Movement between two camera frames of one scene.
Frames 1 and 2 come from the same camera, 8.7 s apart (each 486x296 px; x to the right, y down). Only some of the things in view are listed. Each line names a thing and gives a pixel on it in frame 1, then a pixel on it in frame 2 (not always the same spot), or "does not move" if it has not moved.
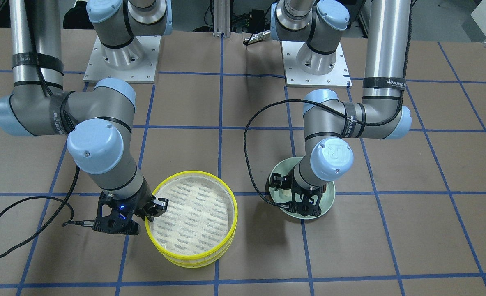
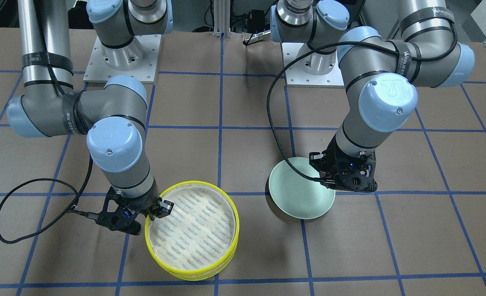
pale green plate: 286,197 does not move
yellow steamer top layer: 201,216 → 225,195
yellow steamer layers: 194,264 → 207,275
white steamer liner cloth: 199,214 does not move
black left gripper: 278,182 → 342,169
